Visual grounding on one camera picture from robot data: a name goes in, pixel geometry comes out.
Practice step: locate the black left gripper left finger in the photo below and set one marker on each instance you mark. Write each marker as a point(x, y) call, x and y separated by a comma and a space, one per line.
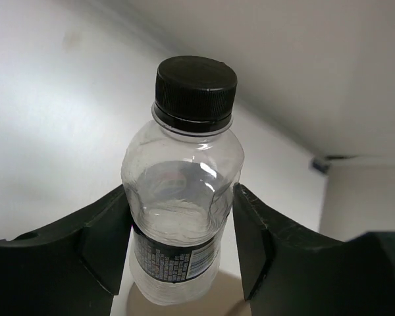
point(73, 266)

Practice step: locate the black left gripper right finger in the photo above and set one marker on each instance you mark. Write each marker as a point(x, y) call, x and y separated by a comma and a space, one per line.
point(288, 269)

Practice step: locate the brown cylindrical waste bin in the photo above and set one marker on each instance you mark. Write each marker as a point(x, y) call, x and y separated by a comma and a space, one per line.
point(224, 298)

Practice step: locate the black label plastic bottle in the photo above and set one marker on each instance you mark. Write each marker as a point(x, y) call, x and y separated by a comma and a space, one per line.
point(178, 173)

